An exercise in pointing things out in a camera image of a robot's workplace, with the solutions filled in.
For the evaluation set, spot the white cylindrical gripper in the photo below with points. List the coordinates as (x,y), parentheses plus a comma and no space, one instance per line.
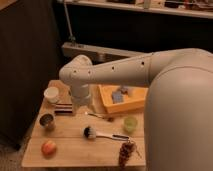
(80,96)

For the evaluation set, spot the dark grape bunch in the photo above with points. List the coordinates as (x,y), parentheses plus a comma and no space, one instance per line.
(126,150)

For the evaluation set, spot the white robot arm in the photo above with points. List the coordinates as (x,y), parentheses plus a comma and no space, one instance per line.
(178,113)

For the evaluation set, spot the dark rectangular bar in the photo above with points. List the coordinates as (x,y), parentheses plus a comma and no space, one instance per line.
(63,109)

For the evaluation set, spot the white paper cup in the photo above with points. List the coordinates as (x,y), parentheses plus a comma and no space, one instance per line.
(52,94)

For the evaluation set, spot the blue-grey sponge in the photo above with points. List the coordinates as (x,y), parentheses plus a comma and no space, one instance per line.
(117,97)

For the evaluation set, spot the metal spoon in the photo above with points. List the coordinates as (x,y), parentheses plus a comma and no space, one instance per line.
(110,119)

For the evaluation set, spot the white dish brush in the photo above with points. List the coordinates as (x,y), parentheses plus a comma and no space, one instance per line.
(90,133)

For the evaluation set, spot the crumpled grey cloth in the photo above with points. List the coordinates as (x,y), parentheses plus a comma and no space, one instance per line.
(124,89)

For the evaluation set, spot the metal can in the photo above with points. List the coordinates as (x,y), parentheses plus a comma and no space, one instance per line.
(47,122)

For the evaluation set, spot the metal stand pole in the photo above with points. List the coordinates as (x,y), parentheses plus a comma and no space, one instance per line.
(71,36)

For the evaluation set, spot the small green cup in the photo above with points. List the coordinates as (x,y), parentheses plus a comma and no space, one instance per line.
(130,124)

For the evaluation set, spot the red-orange apple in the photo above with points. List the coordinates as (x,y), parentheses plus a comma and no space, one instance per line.
(48,148)

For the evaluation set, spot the grey metal shelf rail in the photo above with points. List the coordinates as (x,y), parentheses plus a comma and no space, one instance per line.
(96,53)

